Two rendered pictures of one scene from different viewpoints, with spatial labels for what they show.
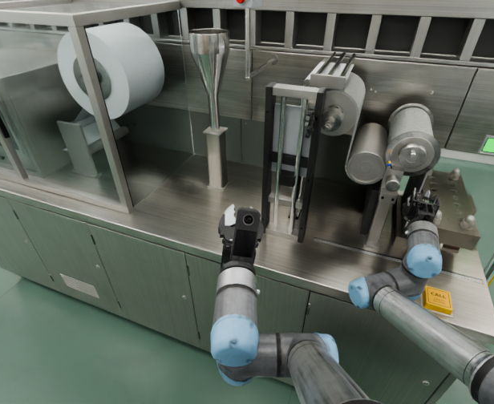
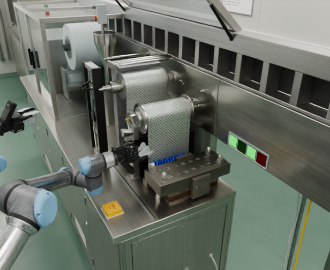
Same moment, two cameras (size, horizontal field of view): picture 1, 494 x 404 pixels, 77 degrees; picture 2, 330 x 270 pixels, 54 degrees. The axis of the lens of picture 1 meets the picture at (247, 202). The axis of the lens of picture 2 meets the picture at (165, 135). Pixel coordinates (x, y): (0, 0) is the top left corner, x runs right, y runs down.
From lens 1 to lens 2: 1.49 m
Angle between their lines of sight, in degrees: 34
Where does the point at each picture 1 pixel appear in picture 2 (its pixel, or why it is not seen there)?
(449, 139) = (215, 129)
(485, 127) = (228, 125)
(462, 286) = (139, 215)
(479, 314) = (122, 226)
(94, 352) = not seen: hidden behind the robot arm
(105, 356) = not seen: hidden behind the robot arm
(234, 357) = not seen: outside the picture
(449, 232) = (151, 178)
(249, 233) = (7, 110)
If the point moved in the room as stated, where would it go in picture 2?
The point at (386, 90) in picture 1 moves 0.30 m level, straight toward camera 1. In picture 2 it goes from (187, 84) to (135, 92)
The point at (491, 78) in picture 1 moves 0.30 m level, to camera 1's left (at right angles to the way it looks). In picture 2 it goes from (225, 88) to (172, 75)
